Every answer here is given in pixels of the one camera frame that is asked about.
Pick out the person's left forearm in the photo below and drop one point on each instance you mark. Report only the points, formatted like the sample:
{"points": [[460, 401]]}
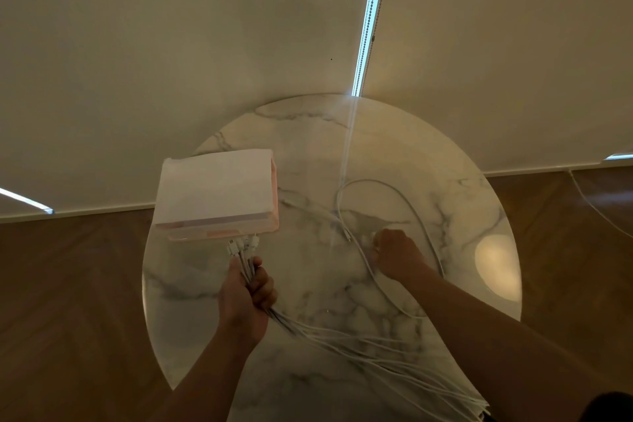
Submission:
{"points": [[203, 382]]}

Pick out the person's left hand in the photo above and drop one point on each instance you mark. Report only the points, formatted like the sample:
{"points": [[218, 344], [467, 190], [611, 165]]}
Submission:
{"points": [[242, 303]]}

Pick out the person's black clothing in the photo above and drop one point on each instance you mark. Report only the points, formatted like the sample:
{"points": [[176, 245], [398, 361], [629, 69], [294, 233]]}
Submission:
{"points": [[610, 409]]}

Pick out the person's right forearm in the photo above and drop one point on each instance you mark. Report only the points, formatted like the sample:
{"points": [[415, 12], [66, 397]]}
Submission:
{"points": [[504, 342]]}

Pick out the beige roller blind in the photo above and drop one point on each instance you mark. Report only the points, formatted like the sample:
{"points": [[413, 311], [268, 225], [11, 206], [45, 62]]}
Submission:
{"points": [[509, 51], [158, 55]]}

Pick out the pink white storage box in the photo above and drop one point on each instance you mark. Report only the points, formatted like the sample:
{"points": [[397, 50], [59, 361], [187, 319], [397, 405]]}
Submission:
{"points": [[217, 184]]}

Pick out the person's right hand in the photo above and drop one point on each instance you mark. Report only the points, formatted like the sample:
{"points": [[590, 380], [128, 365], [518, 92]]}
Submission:
{"points": [[398, 253]]}

